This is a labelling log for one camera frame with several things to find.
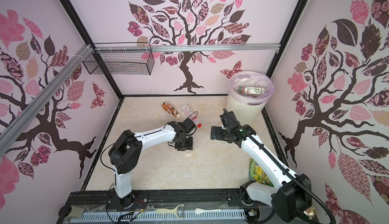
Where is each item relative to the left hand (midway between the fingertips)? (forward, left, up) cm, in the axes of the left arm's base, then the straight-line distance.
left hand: (189, 150), depth 88 cm
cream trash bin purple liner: (+19, -35, +16) cm, 43 cm away
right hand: (+5, -16, +14) cm, 22 cm away
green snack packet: (-14, -37, 0) cm, 39 cm away
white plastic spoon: (-30, -6, -2) cm, 30 cm away
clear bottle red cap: (+26, -1, +1) cm, 26 cm away
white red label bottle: (+31, -38, +20) cm, 53 cm away
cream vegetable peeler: (-29, +6, 0) cm, 30 cm away
